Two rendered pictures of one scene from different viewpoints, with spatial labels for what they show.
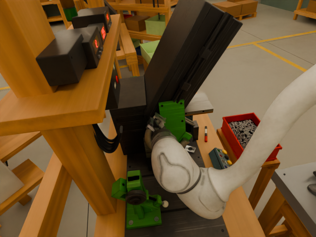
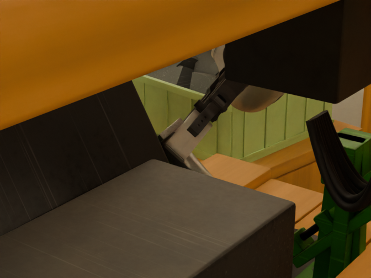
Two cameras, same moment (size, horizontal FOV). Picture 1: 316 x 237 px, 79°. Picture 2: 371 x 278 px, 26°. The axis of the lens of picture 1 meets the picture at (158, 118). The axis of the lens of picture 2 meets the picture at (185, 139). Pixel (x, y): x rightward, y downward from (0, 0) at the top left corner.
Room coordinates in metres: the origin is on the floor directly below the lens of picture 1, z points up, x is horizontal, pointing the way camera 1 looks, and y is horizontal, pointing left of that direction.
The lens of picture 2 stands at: (1.34, 0.57, 1.59)
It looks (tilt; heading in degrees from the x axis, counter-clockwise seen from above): 22 degrees down; 218
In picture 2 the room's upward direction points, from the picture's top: straight up
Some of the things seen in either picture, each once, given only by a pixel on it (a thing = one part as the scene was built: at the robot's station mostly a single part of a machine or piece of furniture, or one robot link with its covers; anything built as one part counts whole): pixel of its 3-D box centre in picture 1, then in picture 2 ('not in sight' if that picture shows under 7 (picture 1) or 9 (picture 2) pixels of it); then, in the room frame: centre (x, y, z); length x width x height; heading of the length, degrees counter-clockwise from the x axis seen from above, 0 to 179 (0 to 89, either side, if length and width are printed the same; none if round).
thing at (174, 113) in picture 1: (171, 117); not in sight; (0.71, -0.07, 1.17); 0.13 x 0.12 x 0.20; 1
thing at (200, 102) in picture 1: (174, 106); not in sight; (0.86, -0.10, 1.11); 0.39 x 0.16 x 0.03; 91
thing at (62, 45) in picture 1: (67, 58); not in sight; (0.48, 0.21, 1.59); 0.15 x 0.07 x 0.07; 1
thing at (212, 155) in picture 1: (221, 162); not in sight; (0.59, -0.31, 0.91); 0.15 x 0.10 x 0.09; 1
